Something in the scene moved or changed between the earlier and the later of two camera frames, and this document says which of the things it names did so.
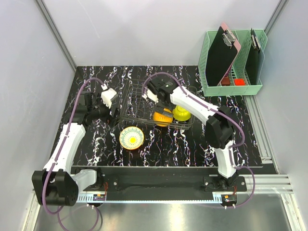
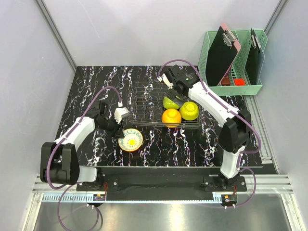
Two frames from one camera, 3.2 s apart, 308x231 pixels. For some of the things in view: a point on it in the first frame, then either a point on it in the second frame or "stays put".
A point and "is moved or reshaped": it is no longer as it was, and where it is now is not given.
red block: [239, 82] stays put
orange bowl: [162, 121] to [171, 118]
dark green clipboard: [255, 60] stays put
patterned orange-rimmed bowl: [131, 137] stays put
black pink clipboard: [224, 51] stays put
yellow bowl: [180, 114] is moved or reshaped
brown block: [225, 81] stays put
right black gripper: [159, 108] to [171, 93]
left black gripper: [108, 116] to [117, 132]
